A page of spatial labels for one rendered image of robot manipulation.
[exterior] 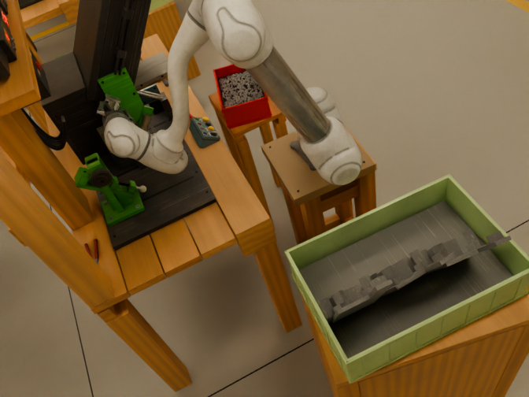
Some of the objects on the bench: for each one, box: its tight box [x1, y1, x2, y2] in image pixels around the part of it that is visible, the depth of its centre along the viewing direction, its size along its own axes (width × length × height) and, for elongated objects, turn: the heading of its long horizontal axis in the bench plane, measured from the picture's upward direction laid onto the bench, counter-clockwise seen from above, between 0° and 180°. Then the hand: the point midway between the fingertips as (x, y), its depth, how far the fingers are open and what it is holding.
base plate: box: [96, 84, 216, 250], centre depth 222 cm, size 42×110×2 cm, turn 34°
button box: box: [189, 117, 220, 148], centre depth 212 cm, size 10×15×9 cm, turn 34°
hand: (111, 105), depth 190 cm, fingers closed on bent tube, 3 cm apart
